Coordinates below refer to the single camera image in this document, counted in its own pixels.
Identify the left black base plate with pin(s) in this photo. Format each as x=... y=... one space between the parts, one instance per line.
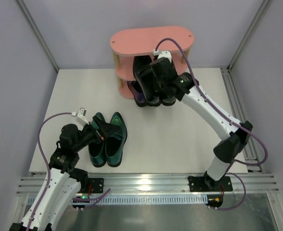
x=92 y=185

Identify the right side aluminium rail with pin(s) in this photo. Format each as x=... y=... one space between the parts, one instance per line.
x=250 y=151

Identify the right black controller board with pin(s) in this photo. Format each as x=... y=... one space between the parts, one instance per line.
x=214 y=201

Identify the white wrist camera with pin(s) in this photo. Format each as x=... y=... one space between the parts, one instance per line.
x=81 y=115
x=162 y=54

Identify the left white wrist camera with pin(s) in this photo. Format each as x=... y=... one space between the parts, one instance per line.
x=81 y=115

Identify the aluminium mounting rail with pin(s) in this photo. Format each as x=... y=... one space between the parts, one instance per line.
x=147 y=184

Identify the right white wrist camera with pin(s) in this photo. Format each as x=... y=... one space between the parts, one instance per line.
x=162 y=54

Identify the corner aluminium post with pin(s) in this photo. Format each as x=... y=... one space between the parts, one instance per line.
x=27 y=14
x=263 y=8

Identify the green metallic loafer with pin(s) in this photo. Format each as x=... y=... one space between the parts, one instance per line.
x=115 y=144
x=96 y=151

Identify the black patent loafer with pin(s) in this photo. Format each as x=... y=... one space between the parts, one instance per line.
x=144 y=76
x=167 y=100

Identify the slotted grey cable duct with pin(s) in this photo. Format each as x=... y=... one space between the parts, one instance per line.
x=180 y=199

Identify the right corner aluminium post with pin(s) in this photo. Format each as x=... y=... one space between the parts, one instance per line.
x=263 y=8

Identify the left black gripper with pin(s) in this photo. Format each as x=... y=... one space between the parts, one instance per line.
x=97 y=132

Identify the purple metallic loafer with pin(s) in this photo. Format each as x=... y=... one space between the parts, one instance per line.
x=138 y=95

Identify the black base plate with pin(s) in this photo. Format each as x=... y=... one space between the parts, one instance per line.
x=92 y=185
x=196 y=184

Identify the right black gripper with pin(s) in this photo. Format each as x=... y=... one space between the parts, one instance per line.
x=154 y=80

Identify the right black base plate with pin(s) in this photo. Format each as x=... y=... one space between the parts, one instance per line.
x=196 y=184

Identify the black controller board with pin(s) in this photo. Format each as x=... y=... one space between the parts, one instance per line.
x=81 y=203
x=214 y=201

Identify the left black controller board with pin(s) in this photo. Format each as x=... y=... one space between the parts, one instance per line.
x=81 y=203

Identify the pink three-tier shoe shelf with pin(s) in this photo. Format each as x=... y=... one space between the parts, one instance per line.
x=128 y=43

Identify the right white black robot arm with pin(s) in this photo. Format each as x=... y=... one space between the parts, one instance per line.
x=233 y=133

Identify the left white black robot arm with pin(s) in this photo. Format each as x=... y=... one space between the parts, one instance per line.
x=63 y=180

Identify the left corner aluminium post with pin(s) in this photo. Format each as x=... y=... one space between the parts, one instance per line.
x=27 y=14

